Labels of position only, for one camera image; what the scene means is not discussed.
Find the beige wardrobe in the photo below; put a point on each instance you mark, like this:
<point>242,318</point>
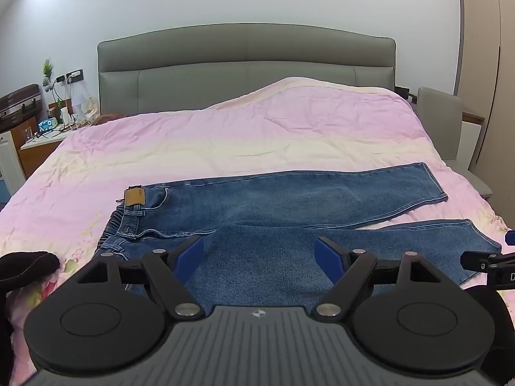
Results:
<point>499,88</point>

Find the teal tissue box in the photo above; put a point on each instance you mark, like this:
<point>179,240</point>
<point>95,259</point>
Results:
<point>47,124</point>

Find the white top nightstand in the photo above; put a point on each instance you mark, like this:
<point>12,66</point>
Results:
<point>40,142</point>

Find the black wall socket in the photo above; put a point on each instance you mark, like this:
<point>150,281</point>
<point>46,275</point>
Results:
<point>70,75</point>

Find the blue denim pants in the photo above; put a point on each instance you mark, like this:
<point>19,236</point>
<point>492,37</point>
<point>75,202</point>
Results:
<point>281,201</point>

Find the pink floral blanket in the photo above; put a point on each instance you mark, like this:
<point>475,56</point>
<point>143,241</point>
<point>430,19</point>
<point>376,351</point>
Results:
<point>241,140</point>

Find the wooden nightstand with white front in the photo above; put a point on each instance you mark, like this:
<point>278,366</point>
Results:
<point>472,136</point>

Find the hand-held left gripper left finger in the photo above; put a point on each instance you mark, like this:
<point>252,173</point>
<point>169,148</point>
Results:
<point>194,254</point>

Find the small green plant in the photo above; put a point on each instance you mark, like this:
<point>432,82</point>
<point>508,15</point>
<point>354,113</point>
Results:
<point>47,70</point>

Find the white cabinet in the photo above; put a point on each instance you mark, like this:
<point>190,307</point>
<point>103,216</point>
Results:
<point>10,161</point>

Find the brown suitcase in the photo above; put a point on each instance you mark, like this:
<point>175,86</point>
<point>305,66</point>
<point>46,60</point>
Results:
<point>18,106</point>

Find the white table lamp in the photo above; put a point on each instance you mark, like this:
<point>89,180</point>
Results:
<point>78,98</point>

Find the grey upholstered headboard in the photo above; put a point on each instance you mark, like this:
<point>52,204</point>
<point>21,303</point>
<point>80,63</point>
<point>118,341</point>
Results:
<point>241,68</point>

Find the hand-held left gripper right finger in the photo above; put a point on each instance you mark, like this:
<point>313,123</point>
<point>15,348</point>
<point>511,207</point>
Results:
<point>328,255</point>

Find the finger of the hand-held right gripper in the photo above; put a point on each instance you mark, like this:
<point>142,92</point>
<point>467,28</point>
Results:
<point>510,238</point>
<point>476,260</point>

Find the grey chair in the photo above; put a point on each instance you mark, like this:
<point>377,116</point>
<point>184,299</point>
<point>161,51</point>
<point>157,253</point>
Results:
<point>438,120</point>

